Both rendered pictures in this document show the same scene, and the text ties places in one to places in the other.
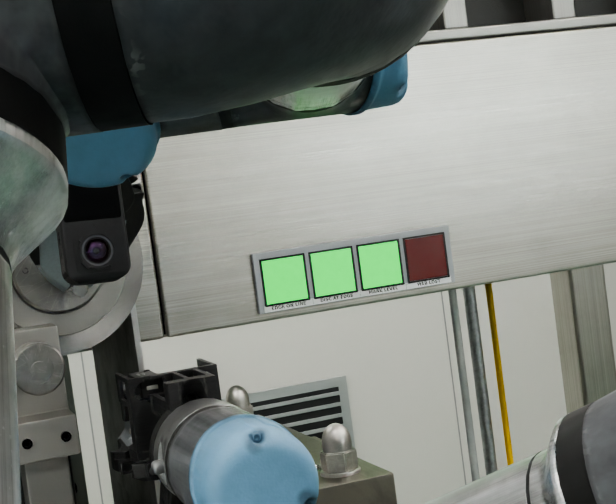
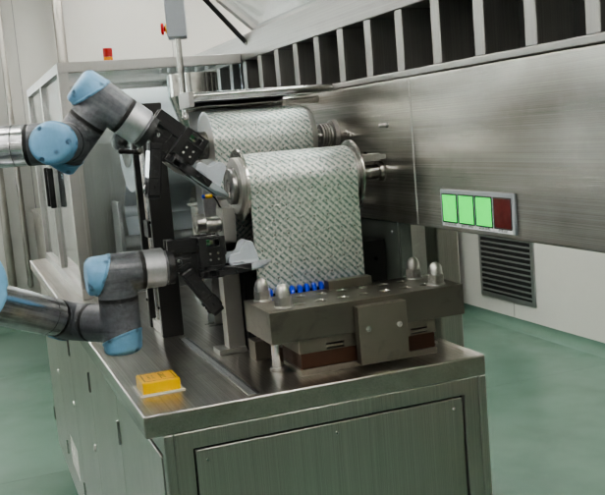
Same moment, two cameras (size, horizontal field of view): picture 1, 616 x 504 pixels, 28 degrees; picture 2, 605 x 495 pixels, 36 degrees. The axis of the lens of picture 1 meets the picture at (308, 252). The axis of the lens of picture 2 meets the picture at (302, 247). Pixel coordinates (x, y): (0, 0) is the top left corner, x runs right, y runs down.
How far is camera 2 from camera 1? 2.04 m
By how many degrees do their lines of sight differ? 89
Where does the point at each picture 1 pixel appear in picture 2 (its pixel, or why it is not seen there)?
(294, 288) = (452, 214)
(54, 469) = not seen: hidden behind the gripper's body
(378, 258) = (482, 207)
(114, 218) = (148, 178)
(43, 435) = not seen: hidden behind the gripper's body
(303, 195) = (460, 158)
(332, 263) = (466, 204)
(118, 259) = (147, 192)
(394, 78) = (35, 158)
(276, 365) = not seen: outside the picture
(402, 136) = (498, 126)
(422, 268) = (500, 220)
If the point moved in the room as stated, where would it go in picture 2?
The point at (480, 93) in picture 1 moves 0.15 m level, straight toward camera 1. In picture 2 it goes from (535, 97) to (439, 106)
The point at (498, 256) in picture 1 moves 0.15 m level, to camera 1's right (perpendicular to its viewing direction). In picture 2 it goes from (540, 225) to (570, 235)
